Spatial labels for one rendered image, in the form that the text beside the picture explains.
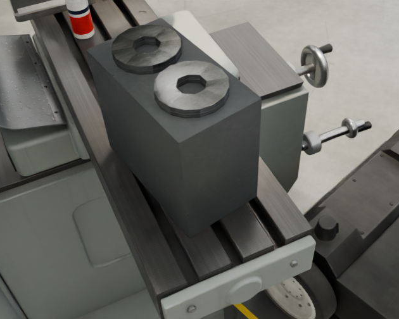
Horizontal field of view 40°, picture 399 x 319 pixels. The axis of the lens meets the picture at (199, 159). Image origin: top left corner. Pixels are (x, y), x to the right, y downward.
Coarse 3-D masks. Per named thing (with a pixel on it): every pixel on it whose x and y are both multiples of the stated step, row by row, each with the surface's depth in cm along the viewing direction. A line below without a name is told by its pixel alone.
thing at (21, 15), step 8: (16, 0) 108; (24, 0) 109; (32, 0) 110; (40, 0) 110; (48, 0) 111; (56, 0) 111; (64, 0) 112; (88, 0) 113; (104, 0) 114; (16, 8) 110; (24, 8) 110; (32, 8) 110; (40, 8) 111; (48, 8) 111; (56, 8) 111; (64, 8) 112; (16, 16) 110; (24, 16) 110; (32, 16) 110; (40, 16) 111
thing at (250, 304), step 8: (336, 184) 151; (328, 192) 149; (256, 296) 129; (264, 296) 129; (232, 304) 133; (240, 304) 129; (248, 304) 128; (256, 304) 128; (264, 304) 128; (272, 304) 127; (224, 312) 141; (232, 312) 136; (240, 312) 132; (248, 312) 128; (256, 312) 126; (264, 312) 126; (272, 312) 126; (280, 312) 126
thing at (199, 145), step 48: (96, 48) 72; (144, 48) 71; (192, 48) 71; (144, 96) 65; (192, 96) 62; (240, 96) 64; (144, 144) 70; (192, 144) 61; (240, 144) 67; (192, 192) 67; (240, 192) 74
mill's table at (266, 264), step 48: (96, 0) 115; (144, 0) 114; (48, 48) 104; (96, 96) 97; (96, 144) 86; (144, 192) 82; (144, 240) 74; (192, 240) 73; (240, 240) 73; (288, 240) 73; (192, 288) 70; (240, 288) 71
